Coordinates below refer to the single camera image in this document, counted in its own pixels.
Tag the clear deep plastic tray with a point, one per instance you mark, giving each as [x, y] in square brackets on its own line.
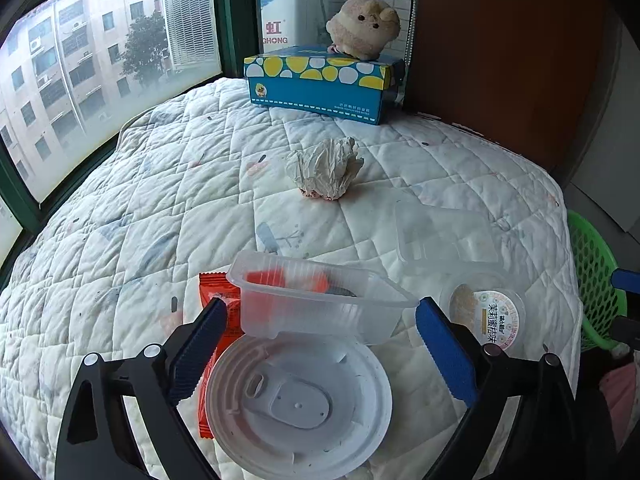
[320, 315]

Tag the green window frame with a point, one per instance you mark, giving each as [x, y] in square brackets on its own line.
[230, 15]

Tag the white round plastic lid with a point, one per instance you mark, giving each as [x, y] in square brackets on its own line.
[300, 405]

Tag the beige apartment building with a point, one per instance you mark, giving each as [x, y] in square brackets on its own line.
[60, 60]

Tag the red snack wrapper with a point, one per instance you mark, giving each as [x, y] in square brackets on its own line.
[272, 280]
[220, 292]

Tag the clear cup with printed lid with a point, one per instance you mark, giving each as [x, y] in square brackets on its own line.
[487, 312]

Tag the green plastic mesh basket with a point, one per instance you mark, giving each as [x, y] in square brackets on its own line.
[595, 270]

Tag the blue spotted tissue box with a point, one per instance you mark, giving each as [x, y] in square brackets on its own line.
[320, 90]

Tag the white quilted mat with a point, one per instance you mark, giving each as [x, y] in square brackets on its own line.
[150, 220]

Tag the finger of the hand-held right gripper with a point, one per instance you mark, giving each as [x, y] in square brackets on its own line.
[629, 280]

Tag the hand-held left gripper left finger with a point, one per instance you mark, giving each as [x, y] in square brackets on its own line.
[195, 350]

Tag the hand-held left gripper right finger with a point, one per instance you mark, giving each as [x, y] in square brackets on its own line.
[447, 352]

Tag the white tissue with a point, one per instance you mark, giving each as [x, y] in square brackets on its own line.
[325, 167]

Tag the white printed appliance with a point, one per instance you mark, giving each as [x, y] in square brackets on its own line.
[277, 5]

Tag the brown wooden cabinet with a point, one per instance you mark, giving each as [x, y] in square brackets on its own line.
[500, 40]

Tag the beige plush toy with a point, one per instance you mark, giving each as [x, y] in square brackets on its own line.
[362, 25]

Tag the green tree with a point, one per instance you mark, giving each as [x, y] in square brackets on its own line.
[145, 47]

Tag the white louvred outdoor unit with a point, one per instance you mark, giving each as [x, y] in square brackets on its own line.
[190, 15]

